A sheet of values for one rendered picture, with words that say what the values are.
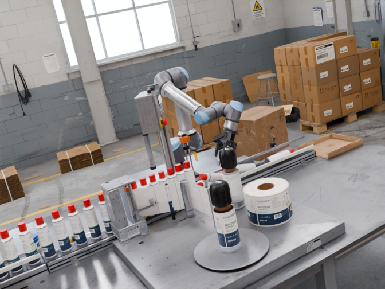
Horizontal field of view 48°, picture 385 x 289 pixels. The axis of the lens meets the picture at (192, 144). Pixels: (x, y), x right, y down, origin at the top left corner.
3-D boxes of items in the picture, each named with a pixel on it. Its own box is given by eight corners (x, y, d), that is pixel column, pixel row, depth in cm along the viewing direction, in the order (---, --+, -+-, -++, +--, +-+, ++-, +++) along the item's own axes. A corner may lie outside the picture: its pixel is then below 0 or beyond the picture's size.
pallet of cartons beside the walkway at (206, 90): (243, 143, 602) (232, 79, 577) (189, 161, 572) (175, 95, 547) (205, 129, 709) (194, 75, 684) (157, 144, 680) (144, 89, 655)
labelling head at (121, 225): (121, 242, 201) (107, 191, 194) (112, 233, 213) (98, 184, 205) (148, 230, 207) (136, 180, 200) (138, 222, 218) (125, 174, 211)
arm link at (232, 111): (235, 102, 243) (247, 104, 237) (230, 121, 244) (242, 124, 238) (226, 99, 237) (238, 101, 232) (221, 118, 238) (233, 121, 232)
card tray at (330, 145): (328, 159, 262) (327, 153, 260) (298, 152, 284) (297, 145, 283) (362, 144, 274) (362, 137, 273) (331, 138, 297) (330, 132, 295)
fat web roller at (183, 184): (188, 219, 211) (180, 183, 205) (184, 216, 215) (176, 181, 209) (196, 215, 213) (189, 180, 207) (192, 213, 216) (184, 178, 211)
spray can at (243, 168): (253, 174, 253) (223, 176, 243) (250, 166, 255) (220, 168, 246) (258, 169, 249) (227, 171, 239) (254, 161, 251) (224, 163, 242)
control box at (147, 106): (142, 135, 220) (133, 98, 215) (149, 125, 236) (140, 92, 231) (161, 131, 218) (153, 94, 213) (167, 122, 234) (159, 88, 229)
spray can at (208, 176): (229, 184, 244) (201, 183, 231) (223, 179, 248) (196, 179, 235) (232, 175, 243) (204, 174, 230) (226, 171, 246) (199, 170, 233)
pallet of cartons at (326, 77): (319, 135, 568) (309, 47, 535) (281, 126, 643) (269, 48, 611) (387, 110, 611) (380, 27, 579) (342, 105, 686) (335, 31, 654)
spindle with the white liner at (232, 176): (234, 211, 209) (223, 153, 201) (224, 206, 217) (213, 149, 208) (249, 204, 213) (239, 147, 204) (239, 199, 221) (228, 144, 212)
